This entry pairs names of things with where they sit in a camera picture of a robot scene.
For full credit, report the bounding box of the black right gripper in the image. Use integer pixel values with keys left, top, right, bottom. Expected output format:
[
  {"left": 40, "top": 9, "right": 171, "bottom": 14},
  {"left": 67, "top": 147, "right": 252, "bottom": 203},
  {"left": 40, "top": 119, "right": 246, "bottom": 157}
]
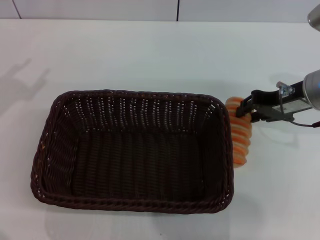
[{"left": 235, "top": 80, "right": 314, "bottom": 124}]

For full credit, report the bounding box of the orange striped bread roll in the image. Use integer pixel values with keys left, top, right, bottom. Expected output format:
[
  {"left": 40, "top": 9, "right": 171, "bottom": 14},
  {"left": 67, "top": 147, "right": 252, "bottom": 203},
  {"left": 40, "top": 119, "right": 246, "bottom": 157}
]
[{"left": 224, "top": 96, "right": 253, "bottom": 171}]

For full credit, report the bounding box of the dark brown woven basket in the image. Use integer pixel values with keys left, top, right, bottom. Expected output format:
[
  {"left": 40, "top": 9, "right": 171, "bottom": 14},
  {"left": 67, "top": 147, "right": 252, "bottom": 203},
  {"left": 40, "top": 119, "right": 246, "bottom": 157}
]
[{"left": 29, "top": 89, "right": 236, "bottom": 215}]

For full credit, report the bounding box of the grey cable with metal connector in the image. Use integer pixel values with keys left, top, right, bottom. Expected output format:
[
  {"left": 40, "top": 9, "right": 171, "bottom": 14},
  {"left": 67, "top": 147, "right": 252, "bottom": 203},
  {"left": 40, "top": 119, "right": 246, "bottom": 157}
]
[{"left": 275, "top": 80, "right": 320, "bottom": 129}]

